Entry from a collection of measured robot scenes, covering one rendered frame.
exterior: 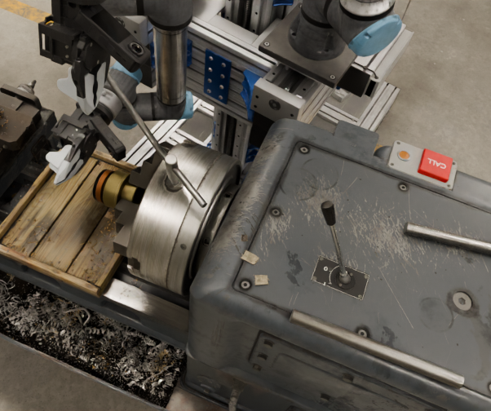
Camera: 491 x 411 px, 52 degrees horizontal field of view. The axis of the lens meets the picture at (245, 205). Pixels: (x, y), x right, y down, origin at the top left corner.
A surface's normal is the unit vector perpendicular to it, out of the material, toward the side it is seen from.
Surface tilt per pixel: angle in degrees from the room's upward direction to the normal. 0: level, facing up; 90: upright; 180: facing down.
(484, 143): 0
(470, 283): 0
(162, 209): 29
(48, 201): 0
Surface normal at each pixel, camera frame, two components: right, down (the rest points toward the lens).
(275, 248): 0.11, -0.52
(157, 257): -0.28, 0.45
